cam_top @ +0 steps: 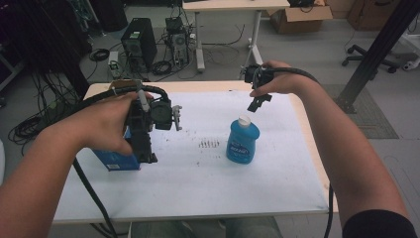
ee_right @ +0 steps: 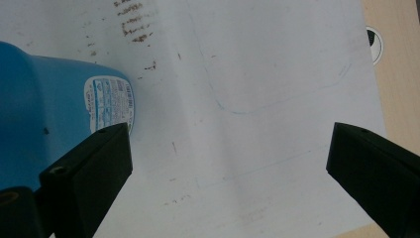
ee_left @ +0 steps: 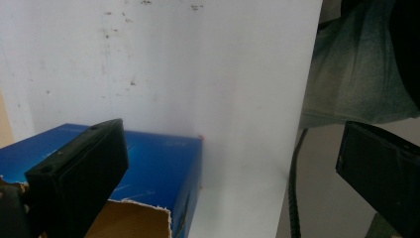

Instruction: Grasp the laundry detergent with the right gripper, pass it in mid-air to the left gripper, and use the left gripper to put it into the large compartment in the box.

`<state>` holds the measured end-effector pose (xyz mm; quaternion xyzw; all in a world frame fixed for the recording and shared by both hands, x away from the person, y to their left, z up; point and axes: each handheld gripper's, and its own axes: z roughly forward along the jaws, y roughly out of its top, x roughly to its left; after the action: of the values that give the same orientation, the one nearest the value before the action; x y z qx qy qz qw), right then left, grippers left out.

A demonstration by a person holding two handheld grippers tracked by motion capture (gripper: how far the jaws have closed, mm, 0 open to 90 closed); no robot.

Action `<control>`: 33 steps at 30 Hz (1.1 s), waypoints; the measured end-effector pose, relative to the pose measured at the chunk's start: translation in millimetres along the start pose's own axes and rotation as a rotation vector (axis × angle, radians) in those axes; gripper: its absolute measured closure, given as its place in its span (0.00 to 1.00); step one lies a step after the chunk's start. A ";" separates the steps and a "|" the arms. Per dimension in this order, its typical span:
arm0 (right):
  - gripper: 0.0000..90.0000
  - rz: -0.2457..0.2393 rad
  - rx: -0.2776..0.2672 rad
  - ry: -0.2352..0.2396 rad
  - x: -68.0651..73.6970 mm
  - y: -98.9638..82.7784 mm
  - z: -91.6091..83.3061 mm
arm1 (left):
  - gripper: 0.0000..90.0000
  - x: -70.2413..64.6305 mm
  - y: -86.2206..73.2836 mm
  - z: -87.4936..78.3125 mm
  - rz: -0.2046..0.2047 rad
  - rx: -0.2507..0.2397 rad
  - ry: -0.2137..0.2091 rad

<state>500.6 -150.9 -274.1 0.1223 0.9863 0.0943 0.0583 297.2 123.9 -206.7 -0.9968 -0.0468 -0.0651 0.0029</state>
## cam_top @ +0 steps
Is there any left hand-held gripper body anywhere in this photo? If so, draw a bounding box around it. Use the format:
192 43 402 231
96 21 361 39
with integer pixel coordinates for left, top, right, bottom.
125 83 183 142

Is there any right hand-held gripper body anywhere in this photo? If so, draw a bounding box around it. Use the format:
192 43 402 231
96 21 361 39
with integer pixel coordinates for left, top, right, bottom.
243 63 275 91

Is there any blue cardboard box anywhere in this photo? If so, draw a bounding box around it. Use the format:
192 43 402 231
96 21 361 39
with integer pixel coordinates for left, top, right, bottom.
92 78 144 173

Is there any blue bottle with white cap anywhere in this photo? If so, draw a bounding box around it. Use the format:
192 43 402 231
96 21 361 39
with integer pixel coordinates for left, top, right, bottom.
226 114 262 166

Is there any person's right hand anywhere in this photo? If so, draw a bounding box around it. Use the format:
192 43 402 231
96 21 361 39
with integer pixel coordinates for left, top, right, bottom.
249 59 313 98

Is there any person's left hand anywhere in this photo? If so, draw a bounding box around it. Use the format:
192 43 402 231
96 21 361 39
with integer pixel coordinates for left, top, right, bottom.
77 91 155 157

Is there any white table mat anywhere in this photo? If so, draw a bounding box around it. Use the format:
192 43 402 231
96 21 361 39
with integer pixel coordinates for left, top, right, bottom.
53 90 330 223

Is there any open cardboard box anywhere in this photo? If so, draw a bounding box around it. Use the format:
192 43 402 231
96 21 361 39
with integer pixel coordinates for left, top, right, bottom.
265 4 334 36

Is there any small silver power supply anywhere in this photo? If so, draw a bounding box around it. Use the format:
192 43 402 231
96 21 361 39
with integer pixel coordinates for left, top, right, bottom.
107 50 121 79

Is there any open computer case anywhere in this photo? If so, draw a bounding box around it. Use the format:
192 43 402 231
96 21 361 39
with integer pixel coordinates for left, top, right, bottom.
164 16 191 68

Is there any black computer tower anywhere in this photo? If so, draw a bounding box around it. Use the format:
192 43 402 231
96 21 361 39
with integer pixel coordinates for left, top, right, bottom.
120 17 158 72

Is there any white desk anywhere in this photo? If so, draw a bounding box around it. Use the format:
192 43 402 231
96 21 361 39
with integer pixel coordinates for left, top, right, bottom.
181 0 291 74

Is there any black office chair base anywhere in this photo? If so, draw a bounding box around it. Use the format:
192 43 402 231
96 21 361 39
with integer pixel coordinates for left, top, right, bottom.
341 44 401 74

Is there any grey floor mat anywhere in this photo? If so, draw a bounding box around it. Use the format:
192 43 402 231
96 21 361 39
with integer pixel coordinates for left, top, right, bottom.
321 83 400 140

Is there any closed brown cardboard box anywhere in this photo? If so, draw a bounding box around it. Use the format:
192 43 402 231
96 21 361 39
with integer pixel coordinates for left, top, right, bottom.
346 0 402 33

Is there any black curtain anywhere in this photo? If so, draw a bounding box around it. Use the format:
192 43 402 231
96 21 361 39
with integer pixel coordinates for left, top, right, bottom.
0 0 93 97

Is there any black sleeve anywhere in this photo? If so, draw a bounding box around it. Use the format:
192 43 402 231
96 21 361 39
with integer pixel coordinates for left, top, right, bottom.
342 209 419 238

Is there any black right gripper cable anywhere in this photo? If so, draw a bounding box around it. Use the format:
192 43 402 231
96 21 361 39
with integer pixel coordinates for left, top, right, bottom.
263 66 335 238

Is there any coil of black cable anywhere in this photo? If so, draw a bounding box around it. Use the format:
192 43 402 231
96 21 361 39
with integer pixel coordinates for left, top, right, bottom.
88 48 111 62

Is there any bundle of black floor cables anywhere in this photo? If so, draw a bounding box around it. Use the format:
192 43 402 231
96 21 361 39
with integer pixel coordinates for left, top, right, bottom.
7 71 82 161

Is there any black metal post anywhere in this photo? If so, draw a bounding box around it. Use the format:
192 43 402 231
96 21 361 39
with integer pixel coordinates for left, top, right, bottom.
335 0 420 115

